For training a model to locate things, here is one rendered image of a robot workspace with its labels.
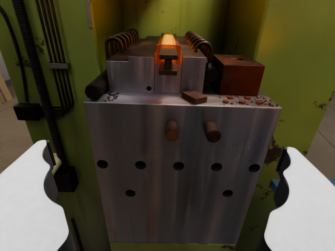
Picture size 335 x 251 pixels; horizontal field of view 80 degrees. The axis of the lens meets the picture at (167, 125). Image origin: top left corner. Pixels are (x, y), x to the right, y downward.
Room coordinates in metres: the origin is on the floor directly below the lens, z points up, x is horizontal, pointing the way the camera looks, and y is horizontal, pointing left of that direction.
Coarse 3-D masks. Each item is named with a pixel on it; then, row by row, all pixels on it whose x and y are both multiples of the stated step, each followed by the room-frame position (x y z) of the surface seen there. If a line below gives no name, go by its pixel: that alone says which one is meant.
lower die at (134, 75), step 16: (128, 48) 0.58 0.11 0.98; (144, 48) 0.52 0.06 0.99; (112, 64) 0.41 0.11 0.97; (128, 64) 0.41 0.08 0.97; (144, 64) 0.41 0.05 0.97; (176, 64) 0.41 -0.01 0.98; (192, 64) 0.41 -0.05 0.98; (112, 80) 0.41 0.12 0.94; (128, 80) 0.41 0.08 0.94; (144, 80) 0.41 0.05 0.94; (160, 80) 0.41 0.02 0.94; (176, 80) 0.41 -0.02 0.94; (192, 80) 0.41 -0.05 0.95
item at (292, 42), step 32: (256, 0) 0.62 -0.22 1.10; (288, 0) 0.56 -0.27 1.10; (320, 0) 0.56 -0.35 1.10; (224, 32) 0.90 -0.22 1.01; (256, 32) 0.57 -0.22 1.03; (288, 32) 0.56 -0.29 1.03; (320, 32) 0.56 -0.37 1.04; (288, 64) 0.56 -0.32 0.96; (320, 64) 0.56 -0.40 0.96; (288, 96) 0.56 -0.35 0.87; (320, 96) 0.56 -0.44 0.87; (288, 128) 0.56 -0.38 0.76; (256, 192) 0.56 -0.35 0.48; (256, 224) 0.56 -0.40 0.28
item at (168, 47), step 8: (168, 40) 0.53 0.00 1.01; (160, 48) 0.40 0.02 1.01; (168, 48) 0.37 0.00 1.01; (176, 48) 0.40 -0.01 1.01; (160, 56) 0.31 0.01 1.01; (168, 56) 0.31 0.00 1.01; (176, 56) 0.31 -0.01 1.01; (160, 64) 0.35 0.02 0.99; (168, 64) 0.31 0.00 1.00; (160, 72) 0.31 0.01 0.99; (168, 72) 0.31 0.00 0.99; (176, 72) 0.31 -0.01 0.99
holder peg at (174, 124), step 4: (172, 120) 0.35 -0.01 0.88; (168, 124) 0.34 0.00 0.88; (172, 124) 0.33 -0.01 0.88; (176, 124) 0.34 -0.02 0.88; (168, 128) 0.32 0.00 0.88; (172, 128) 0.32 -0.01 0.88; (176, 128) 0.32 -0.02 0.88; (168, 132) 0.31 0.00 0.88; (172, 132) 0.31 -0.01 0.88; (176, 132) 0.31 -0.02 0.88; (168, 136) 0.31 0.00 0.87; (172, 136) 0.31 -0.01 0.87; (176, 136) 0.31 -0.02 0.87; (168, 140) 0.31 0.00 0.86; (172, 140) 0.31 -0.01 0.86
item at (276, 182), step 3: (273, 180) 0.37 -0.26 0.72; (276, 180) 0.37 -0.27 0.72; (279, 180) 0.37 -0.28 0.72; (330, 180) 0.37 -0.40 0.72; (333, 180) 0.37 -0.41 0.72; (270, 183) 0.37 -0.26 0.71; (273, 183) 0.36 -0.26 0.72; (276, 183) 0.36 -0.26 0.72; (333, 183) 0.36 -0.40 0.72; (270, 186) 0.36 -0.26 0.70; (273, 186) 0.35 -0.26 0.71; (276, 186) 0.35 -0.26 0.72; (273, 189) 0.35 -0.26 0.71
